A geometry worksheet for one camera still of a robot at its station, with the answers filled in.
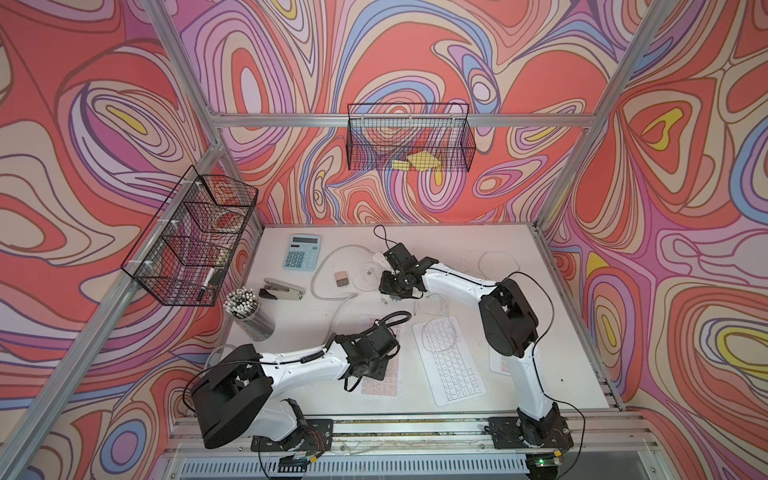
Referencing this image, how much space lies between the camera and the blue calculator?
1085mm

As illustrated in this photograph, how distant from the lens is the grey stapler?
0.99 meters

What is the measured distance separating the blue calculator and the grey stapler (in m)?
0.08

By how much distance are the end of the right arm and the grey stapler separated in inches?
12.2

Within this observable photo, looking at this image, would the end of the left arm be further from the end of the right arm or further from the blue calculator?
the blue calculator

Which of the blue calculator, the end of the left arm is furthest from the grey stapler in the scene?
the end of the left arm

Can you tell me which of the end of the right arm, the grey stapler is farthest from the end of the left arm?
the grey stapler

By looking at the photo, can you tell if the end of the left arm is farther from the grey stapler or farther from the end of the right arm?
the grey stapler

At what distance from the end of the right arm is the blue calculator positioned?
1.11 ft

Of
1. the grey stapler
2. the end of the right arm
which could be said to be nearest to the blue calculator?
the grey stapler

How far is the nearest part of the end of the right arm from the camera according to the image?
0.72m

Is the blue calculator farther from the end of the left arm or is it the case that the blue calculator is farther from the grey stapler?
the end of the left arm

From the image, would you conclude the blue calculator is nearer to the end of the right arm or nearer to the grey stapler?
the grey stapler
